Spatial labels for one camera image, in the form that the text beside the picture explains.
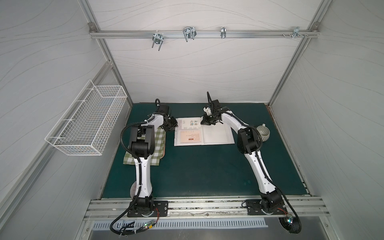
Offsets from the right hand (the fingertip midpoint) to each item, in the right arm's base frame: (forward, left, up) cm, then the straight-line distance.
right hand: (200, 121), depth 108 cm
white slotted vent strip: (-62, +5, -2) cm, 62 cm away
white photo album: (-10, -12, -1) cm, 15 cm away
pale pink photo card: (-13, +7, -1) cm, 15 cm away
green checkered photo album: (-25, +25, 0) cm, 36 cm away
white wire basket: (-28, +53, +31) cm, 67 cm away
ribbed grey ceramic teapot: (-7, -44, 0) cm, 45 cm away
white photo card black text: (-2, +7, -1) cm, 8 cm away
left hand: (-5, +16, +1) cm, 16 cm away
